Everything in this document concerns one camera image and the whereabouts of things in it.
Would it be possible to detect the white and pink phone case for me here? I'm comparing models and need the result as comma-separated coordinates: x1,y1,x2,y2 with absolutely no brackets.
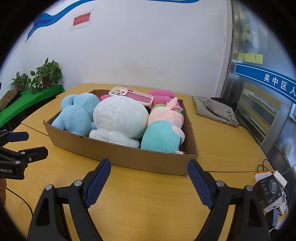
109,86,154,106

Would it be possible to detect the wooden desktop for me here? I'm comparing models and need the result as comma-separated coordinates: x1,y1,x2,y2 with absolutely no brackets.
0,83,289,241

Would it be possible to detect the red wall sign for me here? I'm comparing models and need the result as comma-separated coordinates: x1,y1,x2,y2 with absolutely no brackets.
70,10,92,31

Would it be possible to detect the light blue plush toy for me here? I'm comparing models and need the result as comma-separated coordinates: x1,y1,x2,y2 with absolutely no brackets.
51,92,101,137

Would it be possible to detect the white plush toy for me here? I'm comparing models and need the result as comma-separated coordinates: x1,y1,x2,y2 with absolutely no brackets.
89,95,150,149

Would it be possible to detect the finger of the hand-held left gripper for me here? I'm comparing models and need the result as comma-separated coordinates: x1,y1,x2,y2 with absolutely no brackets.
0,130,29,142
0,146,49,168

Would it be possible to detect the blue door banner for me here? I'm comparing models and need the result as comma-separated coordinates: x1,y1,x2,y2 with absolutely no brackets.
235,63,296,103

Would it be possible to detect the yellow shelf behind glass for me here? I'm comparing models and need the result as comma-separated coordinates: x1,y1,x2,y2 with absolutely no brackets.
237,82,282,140

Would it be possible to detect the pink bear plush toy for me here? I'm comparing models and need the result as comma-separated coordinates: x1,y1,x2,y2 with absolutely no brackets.
99,89,184,111

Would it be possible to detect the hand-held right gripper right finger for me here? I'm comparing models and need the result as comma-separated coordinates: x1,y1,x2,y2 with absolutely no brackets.
187,159,271,241

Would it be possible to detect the grey cloth bag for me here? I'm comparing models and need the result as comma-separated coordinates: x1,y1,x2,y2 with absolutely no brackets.
192,95,240,128

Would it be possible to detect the orange and white power bank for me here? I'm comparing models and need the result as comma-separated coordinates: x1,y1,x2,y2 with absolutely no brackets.
254,171,274,179

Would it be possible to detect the white charger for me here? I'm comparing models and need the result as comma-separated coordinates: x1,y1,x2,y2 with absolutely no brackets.
274,171,288,186

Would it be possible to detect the thin dark cable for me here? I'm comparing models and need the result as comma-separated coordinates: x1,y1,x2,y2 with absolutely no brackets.
6,187,33,216

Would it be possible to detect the pink pig plush toy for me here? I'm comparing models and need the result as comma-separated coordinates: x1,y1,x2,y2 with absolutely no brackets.
140,97,186,155

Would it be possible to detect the black cable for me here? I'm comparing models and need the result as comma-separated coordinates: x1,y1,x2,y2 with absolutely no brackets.
256,159,274,174

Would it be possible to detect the small brown cardboard box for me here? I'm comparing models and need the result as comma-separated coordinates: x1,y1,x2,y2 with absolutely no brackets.
0,89,19,111

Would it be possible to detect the black charger box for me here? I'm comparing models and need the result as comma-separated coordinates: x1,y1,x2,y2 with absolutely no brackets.
253,175,282,210

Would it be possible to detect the small potted green plant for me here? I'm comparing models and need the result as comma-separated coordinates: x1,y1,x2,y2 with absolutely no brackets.
10,72,32,92

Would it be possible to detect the cartoon sticker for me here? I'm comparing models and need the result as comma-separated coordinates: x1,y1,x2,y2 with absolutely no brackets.
242,19,256,43

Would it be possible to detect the blue wall stripe decal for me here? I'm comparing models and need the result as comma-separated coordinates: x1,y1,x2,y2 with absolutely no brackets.
25,0,200,42

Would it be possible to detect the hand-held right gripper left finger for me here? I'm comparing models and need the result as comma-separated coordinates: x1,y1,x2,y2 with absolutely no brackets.
27,159,112,241

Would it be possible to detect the large potted green plant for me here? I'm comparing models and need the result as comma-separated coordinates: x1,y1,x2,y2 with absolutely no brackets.
30,57,63,94

